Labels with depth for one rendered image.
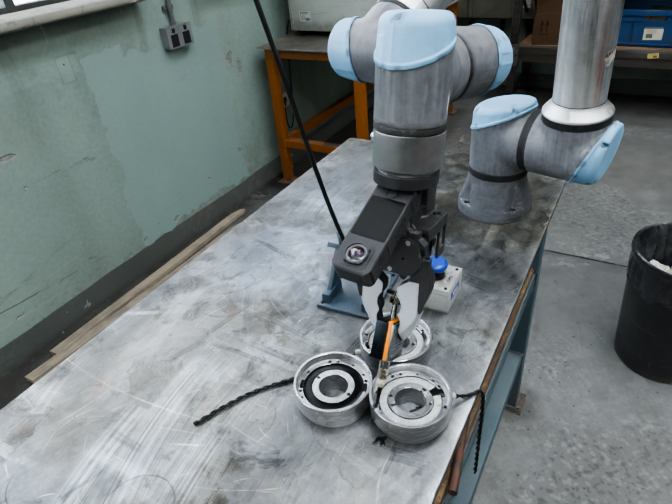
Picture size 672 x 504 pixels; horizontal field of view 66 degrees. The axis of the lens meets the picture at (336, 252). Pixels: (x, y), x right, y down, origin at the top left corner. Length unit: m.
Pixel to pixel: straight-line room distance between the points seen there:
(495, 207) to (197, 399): 0.67
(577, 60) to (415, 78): 0.47
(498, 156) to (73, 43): 1.67
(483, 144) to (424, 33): 0.57
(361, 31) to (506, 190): 0.52
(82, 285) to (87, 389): 1.55
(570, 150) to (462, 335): 0.38
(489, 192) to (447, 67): 0.58
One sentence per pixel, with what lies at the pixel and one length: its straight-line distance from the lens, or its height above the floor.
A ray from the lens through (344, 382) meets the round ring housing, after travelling 0.73.
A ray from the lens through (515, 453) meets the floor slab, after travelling 1.70.
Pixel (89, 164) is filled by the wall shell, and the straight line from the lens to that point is 2.31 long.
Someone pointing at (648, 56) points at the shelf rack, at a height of 0.42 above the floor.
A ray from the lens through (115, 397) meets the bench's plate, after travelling 0.84.
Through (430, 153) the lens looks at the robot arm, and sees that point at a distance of 0.53.
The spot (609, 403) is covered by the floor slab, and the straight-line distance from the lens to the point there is 1.89.
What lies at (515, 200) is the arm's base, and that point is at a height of 0.84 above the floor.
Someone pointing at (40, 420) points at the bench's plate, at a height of 0.80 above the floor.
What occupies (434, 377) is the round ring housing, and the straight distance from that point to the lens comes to 0.72.
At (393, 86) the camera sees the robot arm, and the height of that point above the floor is 1.22.
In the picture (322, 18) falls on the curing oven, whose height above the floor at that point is 0.88.
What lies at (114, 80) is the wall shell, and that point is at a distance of 2.36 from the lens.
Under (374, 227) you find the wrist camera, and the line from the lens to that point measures 0.53.
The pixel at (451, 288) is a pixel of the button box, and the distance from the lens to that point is 0.85.
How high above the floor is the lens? 1.36
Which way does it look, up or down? 34 degrees down
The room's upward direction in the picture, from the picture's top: 6 degrees counter-clockwise
